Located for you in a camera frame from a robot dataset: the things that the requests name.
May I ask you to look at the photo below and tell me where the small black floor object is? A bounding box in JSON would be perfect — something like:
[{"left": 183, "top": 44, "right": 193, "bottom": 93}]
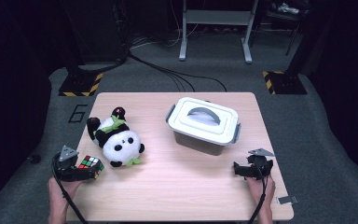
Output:
[{"left": 27, "top": 154, "right": 42, "bottom": 165}]

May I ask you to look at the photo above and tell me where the brown transparent storage box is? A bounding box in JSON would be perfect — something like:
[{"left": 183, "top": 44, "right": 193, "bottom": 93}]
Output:
[{"left": 164, "top": 104, "right": 243, "bottom": 157}]

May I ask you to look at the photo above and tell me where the colourful puzzle cube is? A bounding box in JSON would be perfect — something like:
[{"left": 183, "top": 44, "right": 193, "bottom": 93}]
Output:
[{"left": 77, "top": 154, "right": 105, "bottom": 180}]

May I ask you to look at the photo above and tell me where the person's left hand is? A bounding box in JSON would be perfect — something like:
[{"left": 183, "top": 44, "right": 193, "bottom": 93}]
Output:
[{"left": 47, "top": 176, "right": 84, "bottom": 207}]

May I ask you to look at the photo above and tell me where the person's right hand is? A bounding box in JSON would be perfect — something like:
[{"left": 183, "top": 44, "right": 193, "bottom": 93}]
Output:
[{"left": 244, "top": 175, "right": 276, "bottom": 203}]

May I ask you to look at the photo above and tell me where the white lid with grey handle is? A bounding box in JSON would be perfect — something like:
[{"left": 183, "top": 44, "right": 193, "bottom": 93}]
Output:
[{"left": 166, "top": 96, "right": 240, "bottom": 147}]

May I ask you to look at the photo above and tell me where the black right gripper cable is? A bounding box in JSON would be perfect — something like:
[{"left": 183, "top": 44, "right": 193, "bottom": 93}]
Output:
[{"left": 247, "top": 161, "right": 269, "bottom": 224}]

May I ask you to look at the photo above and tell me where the panda plush toy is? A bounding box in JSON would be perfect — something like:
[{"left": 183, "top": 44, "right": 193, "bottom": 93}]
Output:
[{"left": 86, "top": 105, "right": 146, "bottom": 169}]

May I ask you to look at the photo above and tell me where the black yellow striped stand base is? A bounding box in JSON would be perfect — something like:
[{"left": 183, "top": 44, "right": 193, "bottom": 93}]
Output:
[
  {"left": 262, "top": 70, "right": 309, "bottom": 96},
  {"left": 58, "top": 71, "right": 104, "bottom": 98}
]

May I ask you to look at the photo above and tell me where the white metal frame stand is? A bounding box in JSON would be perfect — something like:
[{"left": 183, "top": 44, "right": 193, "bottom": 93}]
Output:
[{"left": 178, "top": 0, "right": 260, "bottom": 65}]

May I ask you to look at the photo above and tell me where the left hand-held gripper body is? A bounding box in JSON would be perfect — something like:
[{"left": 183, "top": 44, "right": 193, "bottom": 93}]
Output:
[{"left": 52, "top": 145, "right": 82, "bottom": 183}]

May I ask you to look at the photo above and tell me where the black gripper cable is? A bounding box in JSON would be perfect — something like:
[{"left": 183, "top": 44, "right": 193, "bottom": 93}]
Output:
[
  {"left": 51, "top": 153, "right": 90, "bottom": 224},
  {"left": 247, "top": 161, "right": 269, "bottom": 224}
]

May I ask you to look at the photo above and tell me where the grey metal table bracket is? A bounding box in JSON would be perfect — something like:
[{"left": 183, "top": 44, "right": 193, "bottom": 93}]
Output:
[{"left": 276, "top": 195, "right": 299, "bottom": 205}]

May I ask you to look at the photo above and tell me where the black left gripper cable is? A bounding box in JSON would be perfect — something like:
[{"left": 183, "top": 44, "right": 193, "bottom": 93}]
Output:
[{"left": 51, "top": 153, "right": 90, "bottom": 224}]

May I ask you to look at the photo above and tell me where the dark chair with cloth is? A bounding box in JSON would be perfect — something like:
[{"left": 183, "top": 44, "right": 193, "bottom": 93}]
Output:
[{"left": 260, "top": 0, "right": 312, "bottom": 58}]

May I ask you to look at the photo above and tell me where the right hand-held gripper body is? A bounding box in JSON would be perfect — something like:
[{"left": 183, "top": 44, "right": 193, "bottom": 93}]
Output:
[{"left": 246, "top": 147, "right": 276, "bottom": 181}]

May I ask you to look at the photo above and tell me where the black floor cable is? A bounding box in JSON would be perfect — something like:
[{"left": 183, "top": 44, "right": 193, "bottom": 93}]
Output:
[
  {"left": 127, "top": 50, "right": 228, "bottom": 93},
  {"left": 127, "top": 52, "right": 197, "bottom": 92}
]

